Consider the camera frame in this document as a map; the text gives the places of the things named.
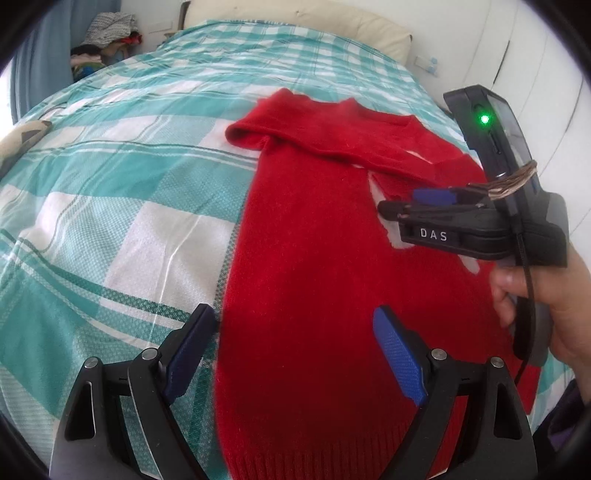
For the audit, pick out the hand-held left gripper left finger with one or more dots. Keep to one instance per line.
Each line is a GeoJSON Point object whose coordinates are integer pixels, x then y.
{"type": "Point", "coordinates": [184, 355]}

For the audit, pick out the white wall socket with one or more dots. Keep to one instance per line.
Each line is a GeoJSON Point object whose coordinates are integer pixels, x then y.
{"type": "Point", "coordinates": [425, 63]}

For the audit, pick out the teal checked bed blanket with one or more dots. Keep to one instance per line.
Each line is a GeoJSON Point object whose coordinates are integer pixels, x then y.
{"type": "Point", "coordinates": [115, 207]}

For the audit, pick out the person's dark clothing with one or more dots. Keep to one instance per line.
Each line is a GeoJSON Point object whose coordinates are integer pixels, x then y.
{"type": "Point", "coordinates": [561, 424]}

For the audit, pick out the red knit sweater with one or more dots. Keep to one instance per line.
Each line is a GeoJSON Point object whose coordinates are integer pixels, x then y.
{"type": "Point", "coordinates": [300, 277]}

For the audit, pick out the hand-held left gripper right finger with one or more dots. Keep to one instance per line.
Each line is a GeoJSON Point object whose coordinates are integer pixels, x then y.
{"type": "Point", "coordinates": [397, 350]}

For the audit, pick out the person's right hand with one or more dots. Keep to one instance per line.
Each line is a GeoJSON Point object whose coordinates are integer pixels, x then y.
{"type": "Point", "coordinates": [572, 314]}

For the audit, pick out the pile of clothes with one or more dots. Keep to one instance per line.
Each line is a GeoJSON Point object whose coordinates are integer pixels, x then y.
{"type": "Point", "coordinates": [108, 32]}

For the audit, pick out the blue curtain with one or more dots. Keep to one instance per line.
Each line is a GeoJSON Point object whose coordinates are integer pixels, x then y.
{"type": "Point", "coordinates": [46, 46]}

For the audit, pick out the white wardrobe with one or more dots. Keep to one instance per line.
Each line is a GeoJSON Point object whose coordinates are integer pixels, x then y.
{"type": "Point", "coordinates": [554, 69]}

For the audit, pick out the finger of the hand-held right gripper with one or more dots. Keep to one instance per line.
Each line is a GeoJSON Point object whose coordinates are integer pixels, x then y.
{"type": "Point", "coordinates": [434, 195]}
{"type": "Point", "coordinates": [415, 212]}

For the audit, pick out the patterned cushion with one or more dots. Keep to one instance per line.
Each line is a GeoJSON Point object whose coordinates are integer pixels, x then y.
{"type": "Point", "coordinates": [21, 138]}

